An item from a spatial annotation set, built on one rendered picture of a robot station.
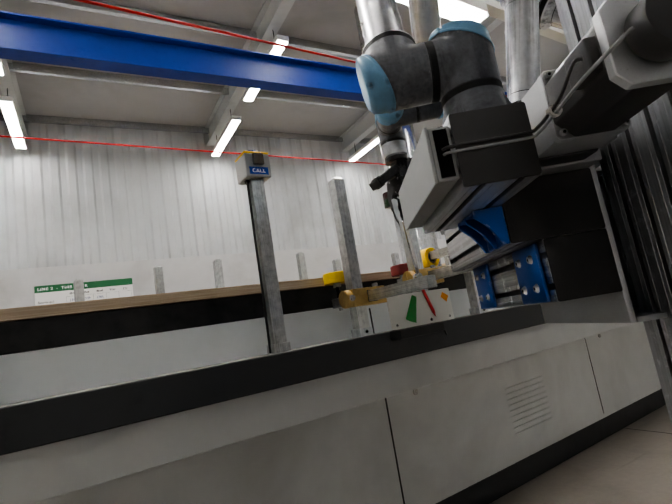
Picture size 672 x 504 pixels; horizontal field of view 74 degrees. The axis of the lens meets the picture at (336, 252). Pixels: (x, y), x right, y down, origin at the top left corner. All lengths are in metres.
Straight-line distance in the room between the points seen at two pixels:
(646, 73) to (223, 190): 8.86
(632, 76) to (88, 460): 1.03
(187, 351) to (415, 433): 0.83
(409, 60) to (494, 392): 1.40
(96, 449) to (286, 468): 0.56
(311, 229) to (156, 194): 3.15
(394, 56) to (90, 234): 7.92
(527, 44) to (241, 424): 1.09
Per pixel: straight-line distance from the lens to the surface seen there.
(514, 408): 2.05
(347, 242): 1.28
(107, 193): 8.81
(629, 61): 0.50
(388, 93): 0.91
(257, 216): 1.17
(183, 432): 1.08
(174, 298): 1.27
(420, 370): 1.41
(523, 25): 1.23
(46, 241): 8.60
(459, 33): 0.95
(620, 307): 0.74
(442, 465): 1.76
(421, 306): 1.40
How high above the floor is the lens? 0.75
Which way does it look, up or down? 9 degrees up
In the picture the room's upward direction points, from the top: 10 degrees counter-clockwise
